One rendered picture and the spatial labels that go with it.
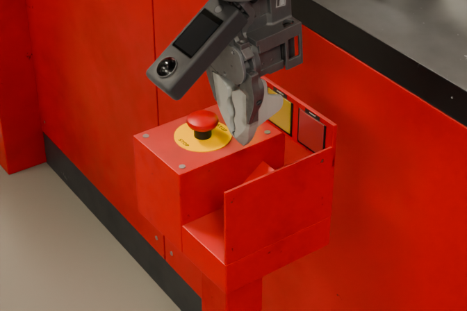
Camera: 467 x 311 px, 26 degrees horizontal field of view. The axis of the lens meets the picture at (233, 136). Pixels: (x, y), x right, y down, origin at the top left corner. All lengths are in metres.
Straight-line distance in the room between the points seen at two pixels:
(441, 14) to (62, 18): 1.05
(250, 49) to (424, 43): 0.30
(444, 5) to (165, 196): 0.46
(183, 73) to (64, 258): 1.31
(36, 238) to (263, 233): 1.24
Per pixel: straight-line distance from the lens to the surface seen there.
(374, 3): 1.39
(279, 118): 1.26
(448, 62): 1.26
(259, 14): 1.08
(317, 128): 1.20
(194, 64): 1.04
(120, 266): 2.27
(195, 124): 1.23
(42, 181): 2.55
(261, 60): 1.09
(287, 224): 1.21
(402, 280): 1.43
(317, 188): 1.21
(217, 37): 1.04
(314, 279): 1.62
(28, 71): 2.47
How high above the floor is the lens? 1.48
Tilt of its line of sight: 33 degrees down
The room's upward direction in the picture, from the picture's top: straight up
